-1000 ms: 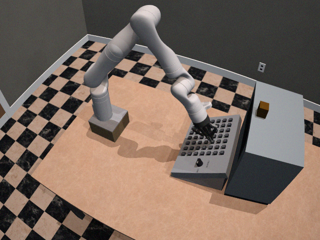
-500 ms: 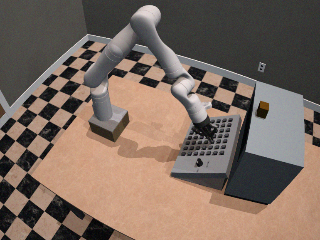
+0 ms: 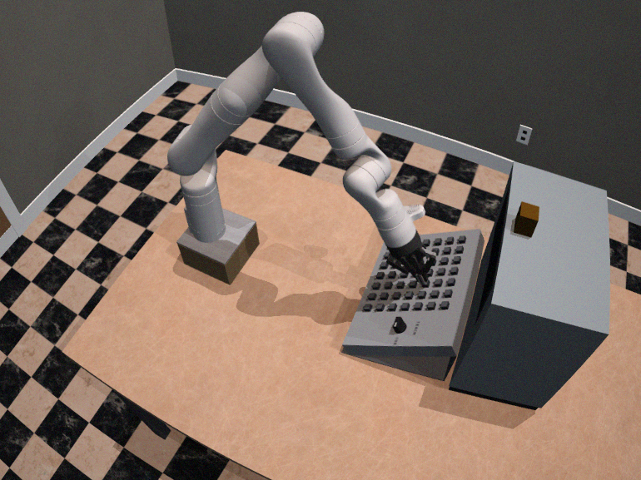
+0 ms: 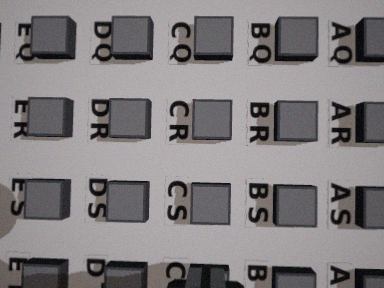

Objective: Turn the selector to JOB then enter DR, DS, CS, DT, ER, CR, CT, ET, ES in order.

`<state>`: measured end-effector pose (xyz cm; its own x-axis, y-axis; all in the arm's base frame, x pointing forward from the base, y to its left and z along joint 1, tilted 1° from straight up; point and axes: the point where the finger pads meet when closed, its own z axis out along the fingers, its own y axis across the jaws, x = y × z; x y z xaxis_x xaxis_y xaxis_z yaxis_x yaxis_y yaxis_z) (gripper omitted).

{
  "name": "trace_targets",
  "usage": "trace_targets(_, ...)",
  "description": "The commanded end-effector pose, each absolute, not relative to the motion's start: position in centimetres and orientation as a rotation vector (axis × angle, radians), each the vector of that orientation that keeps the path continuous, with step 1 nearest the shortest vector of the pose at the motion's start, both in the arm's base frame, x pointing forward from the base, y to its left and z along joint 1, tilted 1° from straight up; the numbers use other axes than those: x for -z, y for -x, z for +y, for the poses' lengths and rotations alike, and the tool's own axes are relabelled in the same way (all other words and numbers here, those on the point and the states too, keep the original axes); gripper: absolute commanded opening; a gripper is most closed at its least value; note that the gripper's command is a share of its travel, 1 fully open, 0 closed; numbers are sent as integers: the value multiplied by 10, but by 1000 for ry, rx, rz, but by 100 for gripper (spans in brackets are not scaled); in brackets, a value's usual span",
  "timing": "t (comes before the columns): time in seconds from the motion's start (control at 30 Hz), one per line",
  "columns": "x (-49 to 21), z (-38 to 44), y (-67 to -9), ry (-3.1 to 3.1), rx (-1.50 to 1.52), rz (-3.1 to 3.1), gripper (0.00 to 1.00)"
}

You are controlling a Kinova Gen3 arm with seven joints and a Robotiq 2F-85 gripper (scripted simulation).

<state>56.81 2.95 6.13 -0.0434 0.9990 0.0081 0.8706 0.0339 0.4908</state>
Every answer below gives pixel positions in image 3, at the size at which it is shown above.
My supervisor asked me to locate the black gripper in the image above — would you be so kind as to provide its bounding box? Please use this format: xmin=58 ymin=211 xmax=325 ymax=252
xmin=386 ymin=230 xmax=437 ymax=285

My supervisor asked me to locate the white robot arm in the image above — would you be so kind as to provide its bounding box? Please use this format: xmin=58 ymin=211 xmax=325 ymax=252
xmin=167 ymin=12 xmax=425 ymax=248

